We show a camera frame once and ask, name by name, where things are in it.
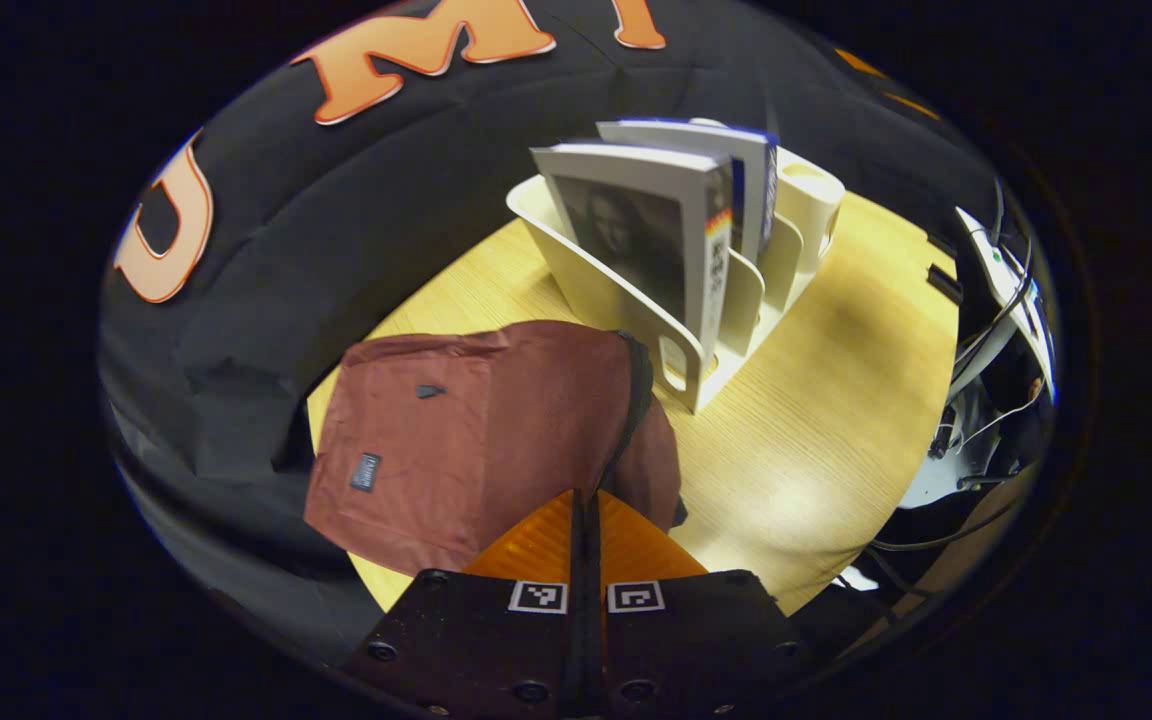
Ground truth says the blue cover book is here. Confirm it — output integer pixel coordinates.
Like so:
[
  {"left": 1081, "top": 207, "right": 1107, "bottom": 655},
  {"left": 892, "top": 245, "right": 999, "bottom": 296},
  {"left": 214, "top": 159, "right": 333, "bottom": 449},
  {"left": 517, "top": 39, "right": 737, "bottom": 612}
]
[{"left": 596, "top": 118, "right": 779, "bottom": 266}]

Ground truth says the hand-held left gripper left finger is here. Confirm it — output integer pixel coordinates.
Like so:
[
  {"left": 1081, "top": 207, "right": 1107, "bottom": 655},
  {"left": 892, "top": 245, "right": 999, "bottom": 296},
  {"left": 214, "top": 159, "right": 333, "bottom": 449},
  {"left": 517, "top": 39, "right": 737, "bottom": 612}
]
[{"left": 341, "top": 488, "right": 589, "bottom": 720}]

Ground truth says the black cable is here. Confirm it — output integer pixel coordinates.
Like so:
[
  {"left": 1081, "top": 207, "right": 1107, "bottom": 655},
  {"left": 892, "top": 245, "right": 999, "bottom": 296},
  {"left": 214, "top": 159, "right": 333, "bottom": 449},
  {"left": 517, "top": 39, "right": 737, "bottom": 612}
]
[{"left": 871, "top": 500, "right": 1017, "bottom": 553}]

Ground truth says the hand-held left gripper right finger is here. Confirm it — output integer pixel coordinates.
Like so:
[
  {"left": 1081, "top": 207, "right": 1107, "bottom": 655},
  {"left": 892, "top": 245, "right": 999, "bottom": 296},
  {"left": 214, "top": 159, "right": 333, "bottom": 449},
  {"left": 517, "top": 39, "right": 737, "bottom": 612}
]
[{"left": 586, "top": 488, "right": 807, "bottom": 720}]

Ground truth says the maroon schoolbag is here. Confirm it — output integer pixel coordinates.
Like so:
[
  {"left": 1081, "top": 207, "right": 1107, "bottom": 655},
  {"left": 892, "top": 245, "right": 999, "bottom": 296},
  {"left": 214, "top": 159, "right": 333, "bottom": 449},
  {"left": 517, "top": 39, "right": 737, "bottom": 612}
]
[{"left": 304, "top": 320, "right": 685, "bottom": 579}]

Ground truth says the black backdrop cloth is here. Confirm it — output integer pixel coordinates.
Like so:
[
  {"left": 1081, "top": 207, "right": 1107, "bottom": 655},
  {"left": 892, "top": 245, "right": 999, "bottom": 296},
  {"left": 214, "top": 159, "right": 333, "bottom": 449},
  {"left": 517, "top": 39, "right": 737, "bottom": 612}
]
[{"left": 96, "top": 0, "right": 1007, "bottom": 661}]

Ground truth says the grey portrait cover book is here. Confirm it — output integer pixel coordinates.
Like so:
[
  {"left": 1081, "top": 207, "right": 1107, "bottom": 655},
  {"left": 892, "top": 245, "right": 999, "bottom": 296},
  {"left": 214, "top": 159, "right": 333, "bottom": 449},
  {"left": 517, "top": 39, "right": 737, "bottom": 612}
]
[{"left": 531, "top": 140, "right": 735, "bottom": 361}]

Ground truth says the white device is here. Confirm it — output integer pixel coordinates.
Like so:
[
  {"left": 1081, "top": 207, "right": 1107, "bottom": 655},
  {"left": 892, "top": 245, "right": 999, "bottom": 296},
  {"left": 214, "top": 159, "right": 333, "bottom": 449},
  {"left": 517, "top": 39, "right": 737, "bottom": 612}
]
[{"left": 954, "top": 205, "right": 1057, "bottom": 401}]

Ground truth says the white plastic bookshelf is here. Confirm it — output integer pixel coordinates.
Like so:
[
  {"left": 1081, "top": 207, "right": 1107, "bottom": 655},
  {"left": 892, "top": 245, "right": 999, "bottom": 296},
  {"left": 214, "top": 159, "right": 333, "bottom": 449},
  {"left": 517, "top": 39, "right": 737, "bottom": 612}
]
[{"left": 506, "top": 118, "right": 847, "bottom": 414}]

